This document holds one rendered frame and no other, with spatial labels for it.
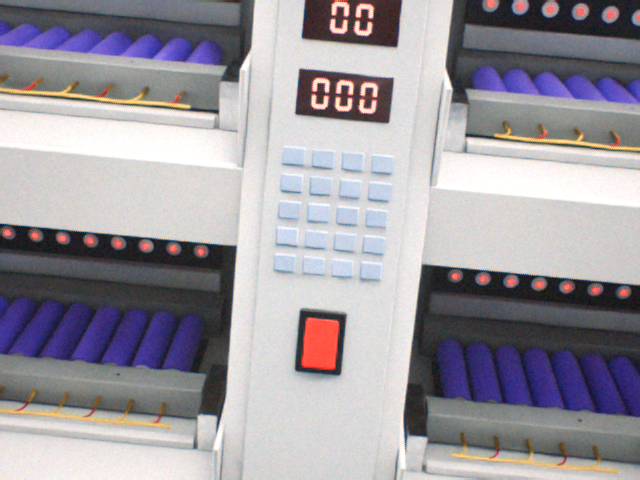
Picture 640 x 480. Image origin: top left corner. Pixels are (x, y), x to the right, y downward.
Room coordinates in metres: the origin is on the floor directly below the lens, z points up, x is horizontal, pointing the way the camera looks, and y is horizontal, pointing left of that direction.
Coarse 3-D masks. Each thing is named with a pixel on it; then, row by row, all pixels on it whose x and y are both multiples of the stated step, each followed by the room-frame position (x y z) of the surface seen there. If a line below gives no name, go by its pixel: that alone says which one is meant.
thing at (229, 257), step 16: (464, 0) 0.59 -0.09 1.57; (112, 16) 0.59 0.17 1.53; (240, 16) 0.59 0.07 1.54; (448, 48) 0.59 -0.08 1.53; (464, 48) 0.59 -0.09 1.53; (448, 64) 0.59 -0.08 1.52; (224, 256) 0.59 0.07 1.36; (16, 272) 0.59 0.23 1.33; (224, 272) 0.59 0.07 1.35; (432, 272) 0.59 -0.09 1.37; (176, 288) 0.59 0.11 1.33; (224, 288) 0.59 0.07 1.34; (416, 320) 0.59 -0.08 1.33; (496, 320) 0.58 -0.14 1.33; (416, 336) 0.59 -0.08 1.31
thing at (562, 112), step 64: (512, 0) 0.56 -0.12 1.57; (576, 0) 0.56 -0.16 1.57; (512, 64) 0.54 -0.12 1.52; (576, 64) 0.55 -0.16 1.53; (448, 128) 0.43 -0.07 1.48; (512, 128) 0.46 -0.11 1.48; (576, 128) 0.45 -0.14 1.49; (448, 192) 0.39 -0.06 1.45; (512, 192) 0.39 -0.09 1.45; (576, 192) 0.39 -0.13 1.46; (448, 256) 0.40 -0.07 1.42; (512, 256) 0.40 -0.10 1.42; (576, 256) 0.39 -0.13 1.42
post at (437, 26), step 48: (432, 0) 0.39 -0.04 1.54; (432, 48) 0.39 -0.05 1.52; (432, 96) 0.39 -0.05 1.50; (432, 144) 0.39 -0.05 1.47; (240, 240) 0.39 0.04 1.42; (240, 288) 0.39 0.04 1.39; (240, 336) 0.39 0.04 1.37; (240, 384) 0.39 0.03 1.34; (384, 384) 0.39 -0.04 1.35; (240, 432) 0.39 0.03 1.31; (384, 432) 0.39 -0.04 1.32
